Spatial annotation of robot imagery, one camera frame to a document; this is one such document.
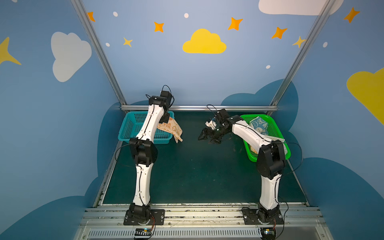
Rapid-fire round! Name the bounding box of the orange bunny pattern towel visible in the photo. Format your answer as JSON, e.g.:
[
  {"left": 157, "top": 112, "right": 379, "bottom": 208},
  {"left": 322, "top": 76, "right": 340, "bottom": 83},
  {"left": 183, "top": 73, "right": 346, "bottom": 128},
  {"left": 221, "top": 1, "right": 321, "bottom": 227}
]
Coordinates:
[{"left": 157, "top": 117, "right": 183, "bottom": 143}]

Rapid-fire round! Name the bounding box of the teal plastic basket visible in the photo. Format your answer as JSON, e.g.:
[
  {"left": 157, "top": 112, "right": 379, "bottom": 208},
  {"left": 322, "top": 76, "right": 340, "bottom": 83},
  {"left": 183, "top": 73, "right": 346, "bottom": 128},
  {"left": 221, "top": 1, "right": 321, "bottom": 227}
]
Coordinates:
[{"left": 118, "top": 111, "right": 173, "bottom": 145}]

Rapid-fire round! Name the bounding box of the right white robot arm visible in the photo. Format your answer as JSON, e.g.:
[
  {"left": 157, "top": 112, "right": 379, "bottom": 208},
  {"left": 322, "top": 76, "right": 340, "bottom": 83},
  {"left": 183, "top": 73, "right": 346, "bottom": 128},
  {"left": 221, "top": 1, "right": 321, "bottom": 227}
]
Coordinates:
[{"left": 198, "top": 109, "right": 286, "bottom": 223}]

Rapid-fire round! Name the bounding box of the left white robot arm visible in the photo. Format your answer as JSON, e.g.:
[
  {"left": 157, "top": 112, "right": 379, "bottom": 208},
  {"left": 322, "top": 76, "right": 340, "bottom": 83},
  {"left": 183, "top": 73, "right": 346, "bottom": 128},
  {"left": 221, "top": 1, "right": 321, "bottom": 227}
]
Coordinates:
[{"left": 129, "top": 90, "right": 174, "bottom": 222}]

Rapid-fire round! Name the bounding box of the teal pattern towel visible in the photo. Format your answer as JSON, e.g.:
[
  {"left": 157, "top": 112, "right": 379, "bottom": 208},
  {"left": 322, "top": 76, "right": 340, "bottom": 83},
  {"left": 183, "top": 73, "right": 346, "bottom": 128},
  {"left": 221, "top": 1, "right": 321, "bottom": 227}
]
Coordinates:
[{"left": 249, "top": 117, "right": 269, "bottom": 136}]

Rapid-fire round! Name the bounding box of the right small circuit board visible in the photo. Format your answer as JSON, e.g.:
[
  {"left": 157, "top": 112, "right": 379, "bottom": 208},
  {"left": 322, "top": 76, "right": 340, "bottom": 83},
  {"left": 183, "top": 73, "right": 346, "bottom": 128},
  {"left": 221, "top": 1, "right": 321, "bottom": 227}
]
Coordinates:
[{"left": 261, "top": 228, "right": 276, "bottom": 240}]

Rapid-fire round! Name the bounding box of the small circuit board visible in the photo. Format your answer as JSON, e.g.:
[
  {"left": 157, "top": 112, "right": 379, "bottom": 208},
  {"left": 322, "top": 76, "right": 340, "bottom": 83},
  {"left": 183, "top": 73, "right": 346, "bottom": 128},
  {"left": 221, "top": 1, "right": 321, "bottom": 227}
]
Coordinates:
[
  {"left": 261, "top": 228, "right": 276, "bottom": 240},
  {"left": 133, "top": 228, "right": 153, "bottom": 240}
]

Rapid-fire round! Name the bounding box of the left small circuit board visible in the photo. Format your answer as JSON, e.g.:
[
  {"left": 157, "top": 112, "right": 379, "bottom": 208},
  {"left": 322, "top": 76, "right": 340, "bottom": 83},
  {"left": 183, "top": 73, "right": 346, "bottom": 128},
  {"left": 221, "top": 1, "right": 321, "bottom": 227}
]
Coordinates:
[{"left": 133, "top": 228, "right": 153, "bottom": 240}]

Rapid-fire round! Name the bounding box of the horizontal aluminium frame rail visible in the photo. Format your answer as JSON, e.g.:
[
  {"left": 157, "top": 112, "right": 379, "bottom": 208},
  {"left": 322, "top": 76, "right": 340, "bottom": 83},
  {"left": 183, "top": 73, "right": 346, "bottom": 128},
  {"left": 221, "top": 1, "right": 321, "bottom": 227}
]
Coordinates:
[{"left": 121, "top": 105, "right": 278, "bottom": 112}]

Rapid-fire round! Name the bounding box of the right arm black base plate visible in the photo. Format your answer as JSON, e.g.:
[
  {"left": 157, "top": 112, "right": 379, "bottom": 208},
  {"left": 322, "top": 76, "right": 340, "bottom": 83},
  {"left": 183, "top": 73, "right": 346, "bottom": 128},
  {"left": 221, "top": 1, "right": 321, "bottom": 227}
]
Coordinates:
[{"left": 241, "top": 207, "right": 284, "bottom": 225}]

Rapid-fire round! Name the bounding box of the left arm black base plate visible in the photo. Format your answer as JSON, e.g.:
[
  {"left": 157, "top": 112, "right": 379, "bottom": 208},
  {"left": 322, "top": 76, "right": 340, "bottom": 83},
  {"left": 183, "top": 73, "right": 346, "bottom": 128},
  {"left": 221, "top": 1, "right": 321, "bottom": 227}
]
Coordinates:
[{"left": 123, "top": 209, "right": 165, "bottom": 226}]

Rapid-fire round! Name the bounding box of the right aluminium frame post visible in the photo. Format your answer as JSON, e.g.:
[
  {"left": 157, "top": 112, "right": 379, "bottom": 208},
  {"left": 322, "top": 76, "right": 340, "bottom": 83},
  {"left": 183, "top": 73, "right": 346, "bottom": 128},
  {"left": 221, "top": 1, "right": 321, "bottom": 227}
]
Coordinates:
[{"left": 266, "top": 0, "right": 336, "bottom": 116}]

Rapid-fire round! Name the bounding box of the aluminium frame post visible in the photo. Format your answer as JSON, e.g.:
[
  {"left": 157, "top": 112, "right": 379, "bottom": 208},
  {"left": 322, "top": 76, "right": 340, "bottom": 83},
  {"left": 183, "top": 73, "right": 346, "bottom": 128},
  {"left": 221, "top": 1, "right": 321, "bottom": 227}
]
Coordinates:
[
  {"left": 266, "top": 0, "right": 336, "bottom": 116},
  {"left": 71, "top": 0, "right": 127, "bottom": 105}
]

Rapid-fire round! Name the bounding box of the left aluminium frame post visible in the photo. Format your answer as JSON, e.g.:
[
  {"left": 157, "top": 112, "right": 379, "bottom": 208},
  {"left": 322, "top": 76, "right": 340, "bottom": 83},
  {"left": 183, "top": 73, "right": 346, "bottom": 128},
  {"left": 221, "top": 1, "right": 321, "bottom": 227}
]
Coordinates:
[{"left": 71, "top": 0, "right": 127, "bottom": 105}]

